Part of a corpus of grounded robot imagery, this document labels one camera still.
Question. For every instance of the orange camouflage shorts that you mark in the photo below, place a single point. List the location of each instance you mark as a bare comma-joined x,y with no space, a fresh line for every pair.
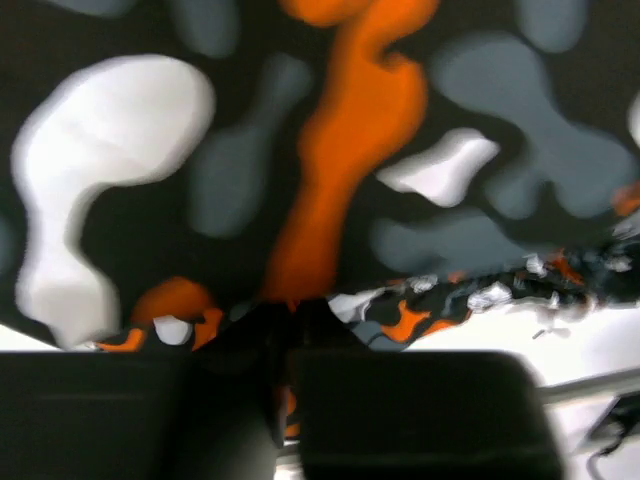
399,166

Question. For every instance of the front aluminium rail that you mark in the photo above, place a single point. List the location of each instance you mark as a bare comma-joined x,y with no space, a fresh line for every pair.
610,383

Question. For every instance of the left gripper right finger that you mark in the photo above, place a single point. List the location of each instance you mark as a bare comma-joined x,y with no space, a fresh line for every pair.
430,415

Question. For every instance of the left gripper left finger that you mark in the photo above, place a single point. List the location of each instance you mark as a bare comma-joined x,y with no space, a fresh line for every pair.
133,416

